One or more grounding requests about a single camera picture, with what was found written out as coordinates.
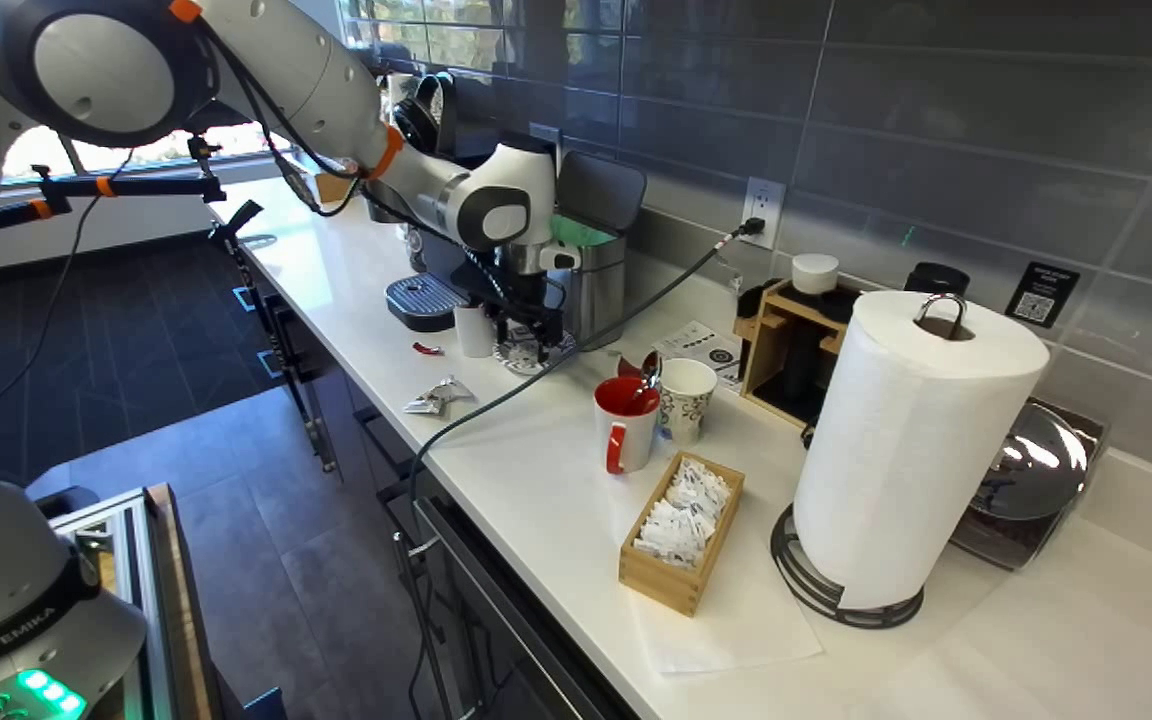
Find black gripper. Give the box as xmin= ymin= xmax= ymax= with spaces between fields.
xmin=495 ymin=242 xmax=581 ymax=337

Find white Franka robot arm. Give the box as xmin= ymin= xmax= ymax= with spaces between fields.
xmin=0 ymin=0 xmax=554 ymax=720

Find blue white patterned bowl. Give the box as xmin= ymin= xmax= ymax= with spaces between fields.
xmin=498 ymin=328 xmax=567 ymax=374

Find wooden sachet holder box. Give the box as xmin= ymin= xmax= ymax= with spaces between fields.
xmin=620 ymin=450 xmax=743 ymax=614

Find crumpled white sachet wrappers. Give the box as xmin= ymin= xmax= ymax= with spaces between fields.
xmin=404 ymin=374 xmax=475 ymax=417

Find red white mug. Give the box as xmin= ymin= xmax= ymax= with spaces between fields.
xmin=595 ymin=374 xmax=659 ymax=477

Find white patterned paper cup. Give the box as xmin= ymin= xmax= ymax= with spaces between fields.
xmin=659 ymin=354 xmax=716 ymax=445

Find wooden shelf organizer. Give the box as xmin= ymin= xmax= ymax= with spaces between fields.
xmin=733 ymin=281 xmax=855 ymax=424

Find small white jar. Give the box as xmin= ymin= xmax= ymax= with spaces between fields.
xmin=791 ymin=252 xmax=840 ymax=294

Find black paper towel stand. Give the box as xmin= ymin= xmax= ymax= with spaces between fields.
xmin=767 ymin=503 xmax=928 ymax=632

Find white paper towel roll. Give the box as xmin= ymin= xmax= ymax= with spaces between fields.
xmin=791 ymin=290 xmax=1048 ymax=610

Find black QR code sign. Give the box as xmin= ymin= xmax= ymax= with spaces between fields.
xmin=1006 ymin=259 xmax=1080 ymax=328

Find dark teal power cable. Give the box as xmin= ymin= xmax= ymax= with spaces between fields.
xmin=381 ymin=214 xmax=767 ymax=503

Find white wall outlet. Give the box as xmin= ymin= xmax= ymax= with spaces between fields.
xmin=743 ymin=174 xmax=784 ymax=247

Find aluminium frame cart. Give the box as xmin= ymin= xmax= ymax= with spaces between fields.
xmin=50 ymin=485 xmax=225 ymax=720

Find black camera tripod arm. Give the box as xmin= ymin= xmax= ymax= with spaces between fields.
xmin=0 ymin=131 xmax=225 ymax=226

